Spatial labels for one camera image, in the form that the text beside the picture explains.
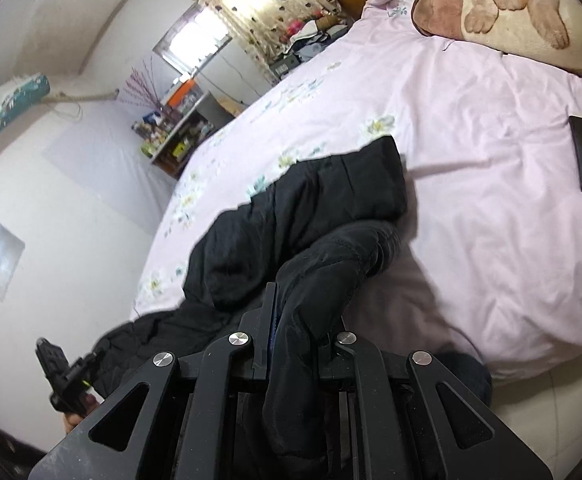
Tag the wooden shelf cabinet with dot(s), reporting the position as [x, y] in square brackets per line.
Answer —
[170, 145]

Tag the bear pattern plush blanket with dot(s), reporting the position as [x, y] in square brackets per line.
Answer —
[547, 31]

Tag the pile of clothes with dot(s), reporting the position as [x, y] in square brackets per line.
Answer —
[310, 40]

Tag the purple flower branches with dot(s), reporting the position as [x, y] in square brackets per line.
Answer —
[141, 89]

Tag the pink floral bed quilt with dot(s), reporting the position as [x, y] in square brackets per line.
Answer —
[491, 260]

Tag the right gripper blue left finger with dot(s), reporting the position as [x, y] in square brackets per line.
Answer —
[259, 325]

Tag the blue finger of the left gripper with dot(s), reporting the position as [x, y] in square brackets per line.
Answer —
[83, 370]

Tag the left hand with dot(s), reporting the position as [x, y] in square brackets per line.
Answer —
[71, 421]

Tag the orange lidded storage box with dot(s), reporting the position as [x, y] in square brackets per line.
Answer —
[182, 95]

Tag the covered air conditioner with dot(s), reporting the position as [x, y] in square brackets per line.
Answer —
[19, 94]

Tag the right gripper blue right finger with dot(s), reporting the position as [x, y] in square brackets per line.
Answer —
[341, 340]

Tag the black puffer jacket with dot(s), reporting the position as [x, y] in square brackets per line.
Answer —
[318, 233]

